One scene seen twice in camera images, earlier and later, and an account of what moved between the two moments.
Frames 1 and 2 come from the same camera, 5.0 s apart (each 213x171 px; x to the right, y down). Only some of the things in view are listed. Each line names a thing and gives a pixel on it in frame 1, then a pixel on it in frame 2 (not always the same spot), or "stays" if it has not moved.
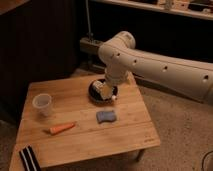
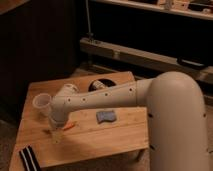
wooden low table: [118, 127] stays
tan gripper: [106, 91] → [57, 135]
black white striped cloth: [29, 159] stays
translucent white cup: [41, 103] stays
